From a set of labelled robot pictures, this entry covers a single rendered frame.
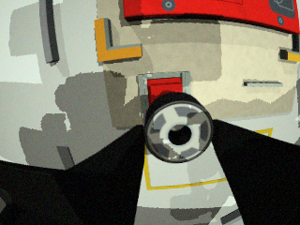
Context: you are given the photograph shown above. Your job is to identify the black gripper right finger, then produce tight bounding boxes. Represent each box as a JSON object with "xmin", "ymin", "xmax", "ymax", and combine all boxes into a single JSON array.
[{"xmin": 211, "ymin": 119, "xmax": 300, "ymax": 225}]

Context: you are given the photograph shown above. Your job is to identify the black wheel with grey hub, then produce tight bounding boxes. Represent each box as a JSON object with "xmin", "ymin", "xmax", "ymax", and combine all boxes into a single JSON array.
[{"xmin": 143, "ymin": 91, "xmax": 214, "ymax": 164}]

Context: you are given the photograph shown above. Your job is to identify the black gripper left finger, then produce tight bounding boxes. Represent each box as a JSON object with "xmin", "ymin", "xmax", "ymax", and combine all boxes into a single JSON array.
[{"xmin": 0, "ymin": 125, "xmax": 145, "ymax": 225}]

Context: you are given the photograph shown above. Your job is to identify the yellow rectangular outline on table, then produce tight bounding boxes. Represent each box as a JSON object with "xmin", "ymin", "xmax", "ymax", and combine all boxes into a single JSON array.
[{"xmin": 143, "ymin": 128, "xmax": 273, "ymax": 190}]

